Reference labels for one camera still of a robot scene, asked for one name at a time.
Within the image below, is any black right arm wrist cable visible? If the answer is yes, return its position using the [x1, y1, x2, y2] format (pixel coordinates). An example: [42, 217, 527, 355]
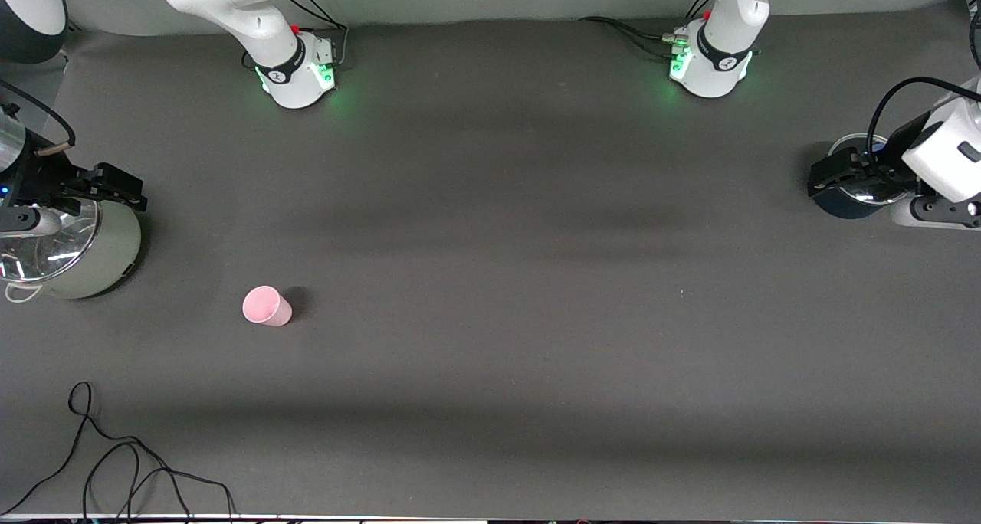
[0, 78, 78, 159]

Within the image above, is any glass lid with steel rim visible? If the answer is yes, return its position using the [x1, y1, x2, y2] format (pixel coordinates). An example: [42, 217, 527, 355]
[0, 201, 102, 284]

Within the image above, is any dark grey table cover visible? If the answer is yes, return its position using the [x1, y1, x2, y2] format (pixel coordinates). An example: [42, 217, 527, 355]
[0, 7, 981, 519]

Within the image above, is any glass lid with blue knob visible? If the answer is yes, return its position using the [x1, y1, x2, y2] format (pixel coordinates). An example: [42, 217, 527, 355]
[828, 133, 911, 205]

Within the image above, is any black right arm base cable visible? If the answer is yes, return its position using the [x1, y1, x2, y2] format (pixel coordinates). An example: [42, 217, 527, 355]
[282, 0, 350, 70]

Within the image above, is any pink cup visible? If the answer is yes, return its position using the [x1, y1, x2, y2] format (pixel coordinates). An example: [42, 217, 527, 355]
[242, 285, 294, 328]

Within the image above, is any thin black loose cable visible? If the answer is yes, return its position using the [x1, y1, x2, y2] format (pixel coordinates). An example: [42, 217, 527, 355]
[0, 381, 235, 519]

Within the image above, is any dark blue saucepan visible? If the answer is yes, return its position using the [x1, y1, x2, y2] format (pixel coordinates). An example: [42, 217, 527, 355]
[809, 133, 914, 221]

